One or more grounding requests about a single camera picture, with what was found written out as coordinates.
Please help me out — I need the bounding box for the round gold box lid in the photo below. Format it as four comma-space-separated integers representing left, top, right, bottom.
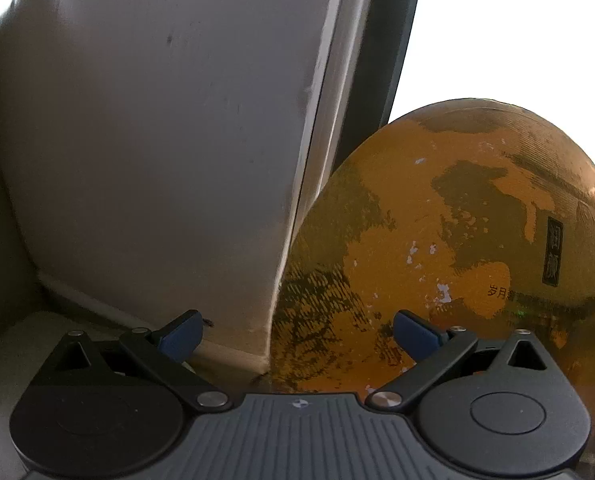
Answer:
270, 99, 595, 438

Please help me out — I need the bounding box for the dark window frame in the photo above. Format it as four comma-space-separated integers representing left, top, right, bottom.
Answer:
296, 0, 418, 224

